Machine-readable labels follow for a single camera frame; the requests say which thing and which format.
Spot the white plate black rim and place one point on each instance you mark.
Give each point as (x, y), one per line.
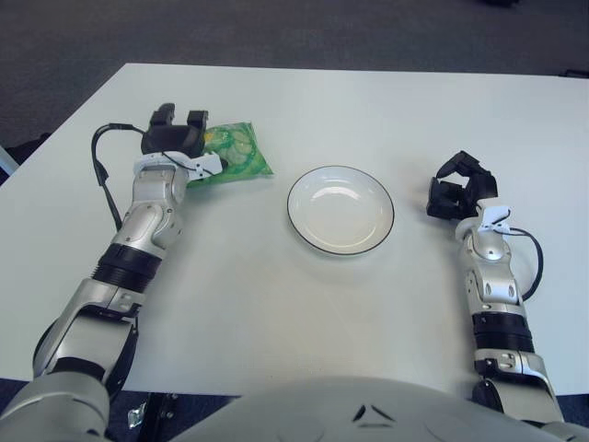
(340, 209)

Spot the white neighbouring table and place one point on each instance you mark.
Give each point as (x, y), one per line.
(7, 161)

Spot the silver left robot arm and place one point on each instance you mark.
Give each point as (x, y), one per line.
(147, 221)

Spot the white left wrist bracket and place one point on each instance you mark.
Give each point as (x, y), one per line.
(207, 165)

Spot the green potato chips bag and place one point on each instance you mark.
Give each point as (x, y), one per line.
(239, 152)

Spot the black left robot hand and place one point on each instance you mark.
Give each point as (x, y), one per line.
(168, 140)

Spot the crumpled shiny wrapper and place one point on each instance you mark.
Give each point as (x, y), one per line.
(137, 412)

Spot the grey robot torso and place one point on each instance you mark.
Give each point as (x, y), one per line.
(345, 410)

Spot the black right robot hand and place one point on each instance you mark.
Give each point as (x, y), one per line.
(483, 184)

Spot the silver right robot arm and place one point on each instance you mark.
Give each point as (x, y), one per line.
(494, 290)

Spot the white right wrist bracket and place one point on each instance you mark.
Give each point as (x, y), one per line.
(494, 216)

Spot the black office chair base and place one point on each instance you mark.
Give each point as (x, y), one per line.
(577, 72)

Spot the black frame under table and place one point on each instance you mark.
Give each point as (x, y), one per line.
(163, 410)

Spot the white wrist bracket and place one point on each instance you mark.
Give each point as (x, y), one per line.
(207, 165)
(494, 216)

